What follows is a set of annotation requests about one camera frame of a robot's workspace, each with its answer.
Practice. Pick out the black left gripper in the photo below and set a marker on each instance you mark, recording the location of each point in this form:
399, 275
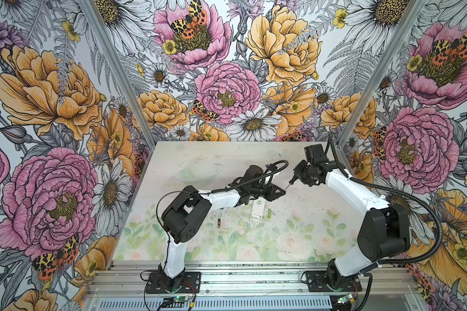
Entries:
272, 192

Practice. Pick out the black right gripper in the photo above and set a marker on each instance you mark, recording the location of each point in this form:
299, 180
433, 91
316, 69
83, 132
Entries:
297, 172

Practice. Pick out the white remote control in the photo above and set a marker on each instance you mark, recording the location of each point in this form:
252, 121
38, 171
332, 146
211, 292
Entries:
258, 208

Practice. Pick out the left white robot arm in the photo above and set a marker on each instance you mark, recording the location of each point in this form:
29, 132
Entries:
184, 216

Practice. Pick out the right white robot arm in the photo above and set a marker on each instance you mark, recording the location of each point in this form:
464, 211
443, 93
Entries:
384, 231

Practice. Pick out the green circuit board left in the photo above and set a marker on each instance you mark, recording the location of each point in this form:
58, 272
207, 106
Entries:
179, 300

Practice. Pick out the green circuit board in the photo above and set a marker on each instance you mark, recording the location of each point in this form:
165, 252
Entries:
345, 299
179, 300

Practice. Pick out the green circuit board right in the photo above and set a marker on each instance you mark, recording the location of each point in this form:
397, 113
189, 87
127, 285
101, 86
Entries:
345, 299

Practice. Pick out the aluminium front rail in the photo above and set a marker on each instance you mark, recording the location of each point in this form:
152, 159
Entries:
126, 278

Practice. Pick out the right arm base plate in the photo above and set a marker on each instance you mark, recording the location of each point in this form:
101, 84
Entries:
323, 281

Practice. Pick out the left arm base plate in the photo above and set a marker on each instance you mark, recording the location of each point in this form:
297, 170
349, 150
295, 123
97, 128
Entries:
183, 283

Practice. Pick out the aluminium corner post right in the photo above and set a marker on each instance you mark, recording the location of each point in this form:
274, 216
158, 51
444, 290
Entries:
405, 26

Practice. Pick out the aluminium corner post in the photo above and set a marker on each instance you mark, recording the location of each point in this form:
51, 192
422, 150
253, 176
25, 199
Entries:
104, 40
405, 26

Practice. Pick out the aluminium corner post left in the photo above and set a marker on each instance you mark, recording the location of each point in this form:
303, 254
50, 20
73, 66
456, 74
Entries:
104, 40

